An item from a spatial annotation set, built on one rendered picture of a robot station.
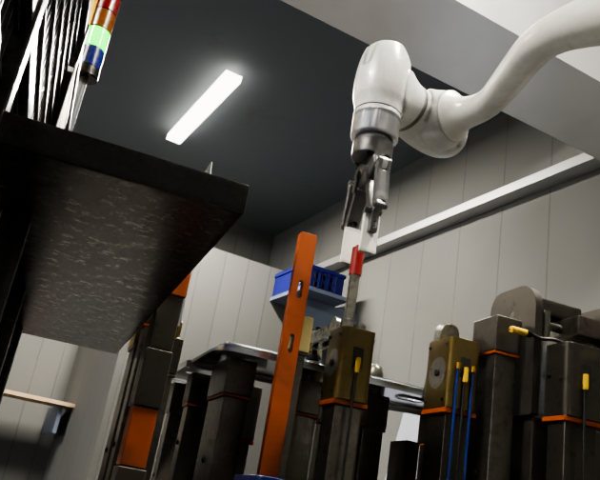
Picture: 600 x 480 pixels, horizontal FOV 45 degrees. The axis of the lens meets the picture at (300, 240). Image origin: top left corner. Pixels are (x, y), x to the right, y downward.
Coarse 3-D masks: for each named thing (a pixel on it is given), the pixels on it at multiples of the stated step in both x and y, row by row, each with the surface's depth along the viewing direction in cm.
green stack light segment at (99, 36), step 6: (90, 30) 203; (96, 30) 203; (102, 30) 204; (90, 36) 202; (96, 36) 203; (102, 36) 204; (108, 36) 206; (90, 42) 202; (96, 42) 202; (102, 42) 203; (108, 42) 206; (102, 48) 203
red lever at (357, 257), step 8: (352, 248) 127; (352, 256) 127; (360, 256) 126; (352, 264) 126; (360, 264) 126; (352, 272) 125; (360, 272) 126; (352, 280) 125; (352, 288) 124; (352, 296) 124; (352, 304) 124; (344, 312) 124; (352, 312) 123; (352, 320) 123
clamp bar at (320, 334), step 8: (344, 320) 121; (320, 328) 136; (328, 328) 126; (360, 328) 122; (312, 336) 132; (320, 336) 129; (328, 336) 126; (312, 344) 133; (320, 344) 136; (328, 344) 132; (312, 352) 134; (312, 360) 133; (320, 360) 133
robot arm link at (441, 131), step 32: (576, 0) 109; (544, 32) 113; (576, 32) 109; (512, 64) 121; (544, 64) 119; (448, 96) 141; (480, 96) 135; (512, 96) 129; (416, 128) 142; (448, 128) 141
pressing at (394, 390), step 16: (208, 352) 123; (224, 352) 126; (240, 352) 119; (256, 352) 120; (272, 352) 121; (208, 368) 139; (272, 368) 132; (304, 368) 128; (320, 368) 123; (384, 384) 126; (400, 384) 127; (400, 400) 142
